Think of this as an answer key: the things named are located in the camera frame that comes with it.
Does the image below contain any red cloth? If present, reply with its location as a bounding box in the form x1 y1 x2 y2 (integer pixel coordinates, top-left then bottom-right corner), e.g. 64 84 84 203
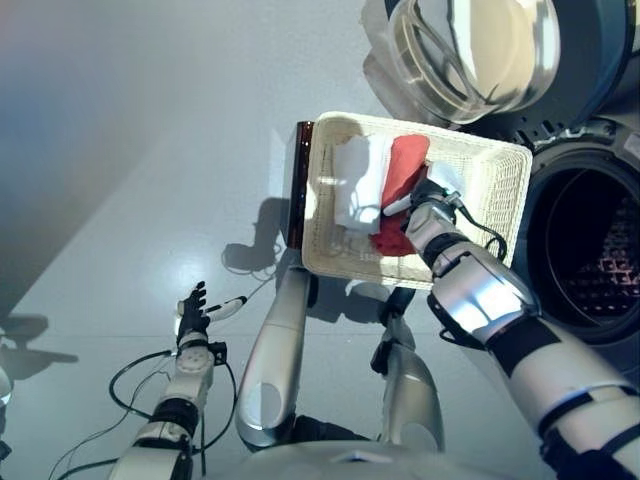
369 133 432 259

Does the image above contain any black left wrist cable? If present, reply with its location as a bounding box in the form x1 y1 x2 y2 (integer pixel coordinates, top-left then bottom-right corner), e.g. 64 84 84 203
47 347 239 480

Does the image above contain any right silver robot leg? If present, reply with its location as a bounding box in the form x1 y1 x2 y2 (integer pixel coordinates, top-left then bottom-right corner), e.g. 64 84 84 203
369 287 446 454

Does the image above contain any round glass washer door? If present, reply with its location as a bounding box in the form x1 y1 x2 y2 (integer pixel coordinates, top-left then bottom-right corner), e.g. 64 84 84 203
359 0 640 152

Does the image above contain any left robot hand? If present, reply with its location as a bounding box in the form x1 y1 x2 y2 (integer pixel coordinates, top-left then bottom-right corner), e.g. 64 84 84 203
175 280 249 349

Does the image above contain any grey front-load washing machine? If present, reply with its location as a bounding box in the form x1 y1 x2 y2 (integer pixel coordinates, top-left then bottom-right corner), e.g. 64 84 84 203
499 114 640 480

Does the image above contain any dark brown stool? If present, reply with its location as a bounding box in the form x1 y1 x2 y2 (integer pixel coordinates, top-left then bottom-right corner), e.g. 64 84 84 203
287 120 316 251

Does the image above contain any silver robot torso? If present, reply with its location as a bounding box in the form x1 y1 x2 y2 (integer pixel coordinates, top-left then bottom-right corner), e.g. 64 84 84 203
239 437 546 480

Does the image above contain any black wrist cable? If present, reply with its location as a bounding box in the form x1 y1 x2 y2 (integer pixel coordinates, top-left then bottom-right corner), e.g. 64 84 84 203
47 347 239 480
449 192 507 261

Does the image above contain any white cloth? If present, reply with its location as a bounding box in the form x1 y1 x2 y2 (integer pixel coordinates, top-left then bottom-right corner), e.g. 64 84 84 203
332 132 396 234

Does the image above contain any white wicker basket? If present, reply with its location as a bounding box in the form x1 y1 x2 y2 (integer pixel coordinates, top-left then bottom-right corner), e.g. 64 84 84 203
299 112 534 291

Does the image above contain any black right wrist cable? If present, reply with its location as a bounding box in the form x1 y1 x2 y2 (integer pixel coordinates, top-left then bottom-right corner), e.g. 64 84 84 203
449 192 507 261

